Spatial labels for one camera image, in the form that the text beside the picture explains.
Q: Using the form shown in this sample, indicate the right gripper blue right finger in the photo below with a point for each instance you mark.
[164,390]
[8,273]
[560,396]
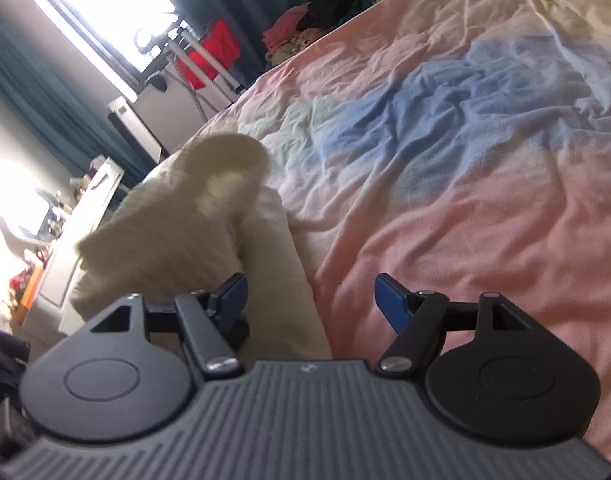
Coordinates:
[417,318]

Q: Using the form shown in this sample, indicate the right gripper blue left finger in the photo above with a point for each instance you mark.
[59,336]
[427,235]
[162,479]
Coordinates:
[213,327]

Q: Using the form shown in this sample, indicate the cream white garment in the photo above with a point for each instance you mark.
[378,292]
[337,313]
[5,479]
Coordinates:
[203,215]

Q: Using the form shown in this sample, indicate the pile of colourful clothes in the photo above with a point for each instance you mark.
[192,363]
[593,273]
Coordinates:
[302,25]

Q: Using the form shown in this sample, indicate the white dressing table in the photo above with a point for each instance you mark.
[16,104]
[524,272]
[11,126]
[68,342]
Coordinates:
[51,317]

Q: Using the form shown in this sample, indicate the pastel pink blue bedsheet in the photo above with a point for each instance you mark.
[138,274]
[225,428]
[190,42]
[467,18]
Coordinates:
[457,145]

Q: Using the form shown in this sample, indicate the orange tray with items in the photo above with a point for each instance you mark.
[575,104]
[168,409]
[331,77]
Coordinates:
[23,286]

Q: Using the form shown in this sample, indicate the dark hanging garment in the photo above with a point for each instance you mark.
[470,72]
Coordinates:
[16,432]

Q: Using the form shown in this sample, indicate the white cabinet under window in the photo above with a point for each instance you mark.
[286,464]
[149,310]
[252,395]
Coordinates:
[159,122]

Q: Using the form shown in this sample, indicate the white vanity mirror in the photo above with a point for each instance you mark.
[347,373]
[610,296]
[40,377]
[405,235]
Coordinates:
[25,218]

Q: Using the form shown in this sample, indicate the red bag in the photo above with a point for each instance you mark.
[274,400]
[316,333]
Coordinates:
[215,52]

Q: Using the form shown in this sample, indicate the teal curtain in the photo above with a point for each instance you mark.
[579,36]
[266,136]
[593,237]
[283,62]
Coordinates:
[63,61]

